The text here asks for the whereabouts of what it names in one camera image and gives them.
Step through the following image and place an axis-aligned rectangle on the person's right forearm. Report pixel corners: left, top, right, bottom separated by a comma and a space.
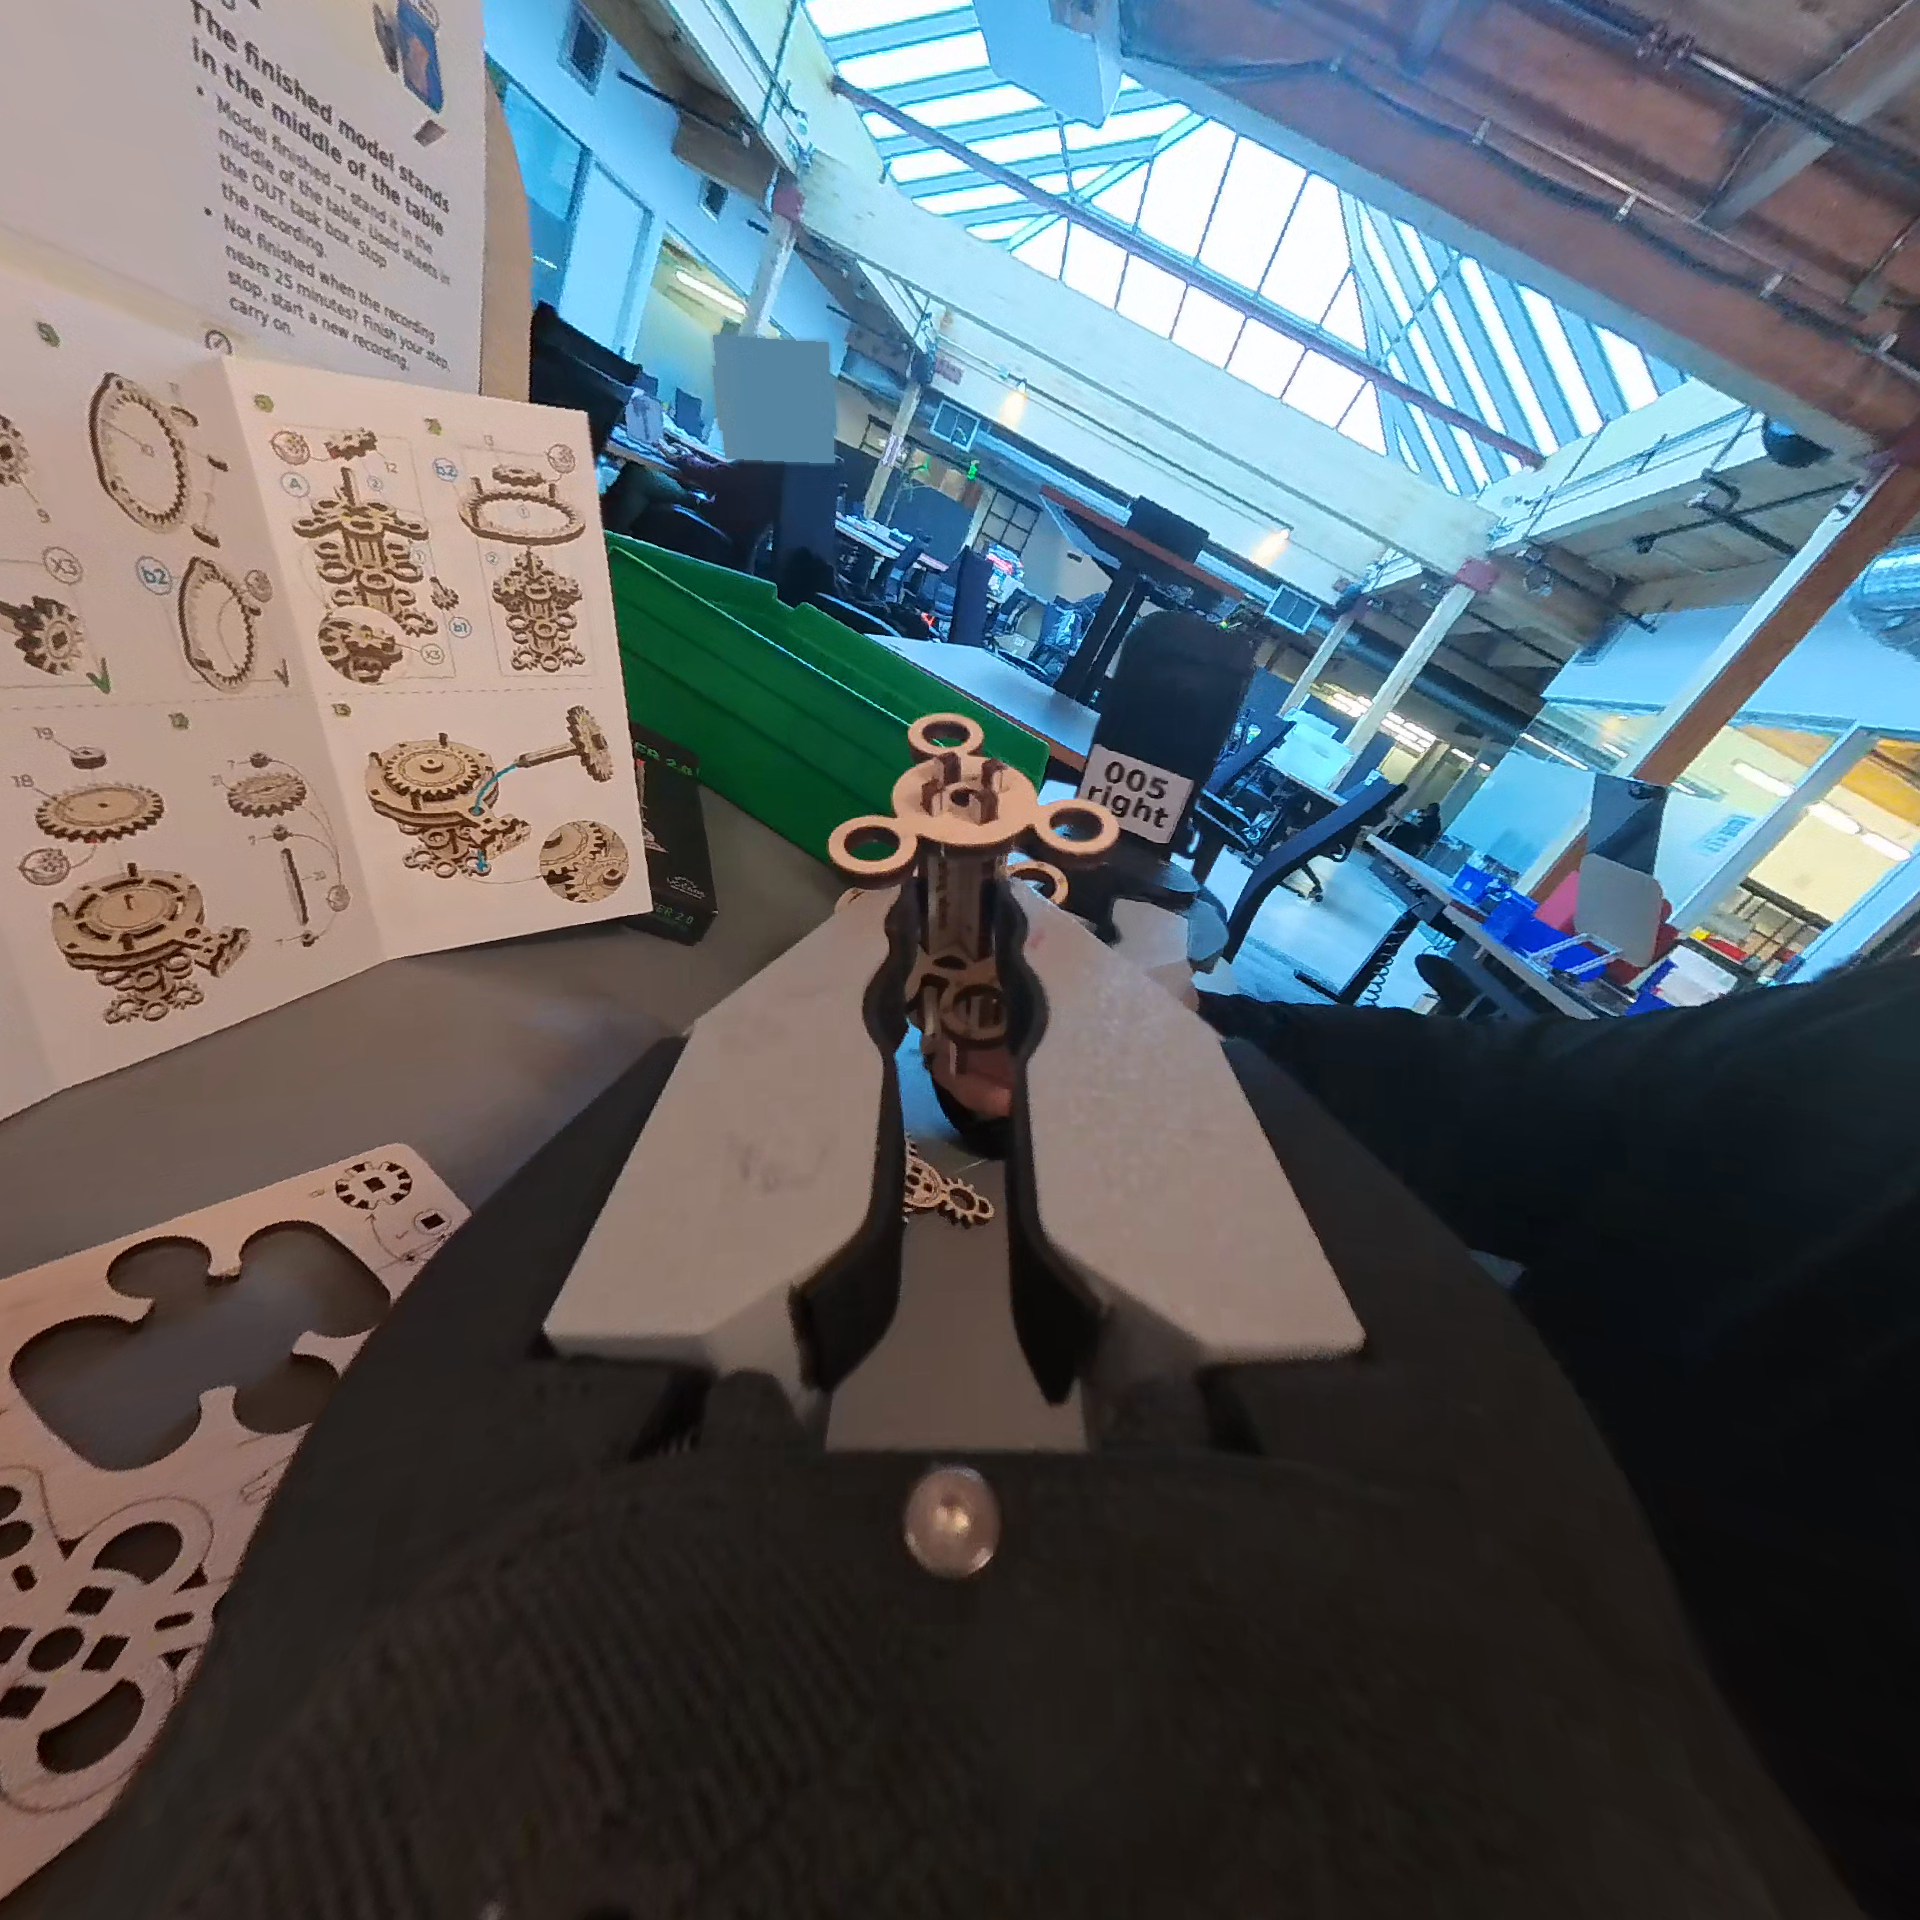
1198, 959, 1920, 1501

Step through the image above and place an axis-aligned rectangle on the stack of green plastic bins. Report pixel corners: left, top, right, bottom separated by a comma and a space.
605, 532, 1051, 868

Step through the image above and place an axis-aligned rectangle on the black office chair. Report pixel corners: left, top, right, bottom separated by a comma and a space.
1198, 711, 1414, 970

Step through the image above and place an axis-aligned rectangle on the folded assembly instruction sheet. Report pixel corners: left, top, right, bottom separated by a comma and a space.
0, 270, 655, 1124

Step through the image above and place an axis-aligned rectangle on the white office table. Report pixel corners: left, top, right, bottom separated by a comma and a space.
877, 632, 1121, 775

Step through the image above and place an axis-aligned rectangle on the wooden model axle assembly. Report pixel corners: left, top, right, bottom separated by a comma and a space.
828, 712, 1121, 1103

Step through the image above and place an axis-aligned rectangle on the black model kit box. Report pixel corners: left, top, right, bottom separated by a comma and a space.
623, 727, 719, 948

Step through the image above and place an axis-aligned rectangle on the laser-cut plywood part sheet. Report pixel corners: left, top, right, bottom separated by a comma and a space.
0, 1143, 470, 1820

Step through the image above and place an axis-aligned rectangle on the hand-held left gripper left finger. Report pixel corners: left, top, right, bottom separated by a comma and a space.
543, 883, 911, 1427

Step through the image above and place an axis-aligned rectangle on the white printed task sheet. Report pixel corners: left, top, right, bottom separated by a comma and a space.
0, 0, 491, 395

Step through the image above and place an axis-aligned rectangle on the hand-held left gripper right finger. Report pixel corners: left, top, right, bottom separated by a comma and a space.
1005, 883, 1366, 1405

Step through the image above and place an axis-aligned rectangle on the wooden triple gear piece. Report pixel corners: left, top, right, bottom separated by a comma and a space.
901, 1141, 997, 1232

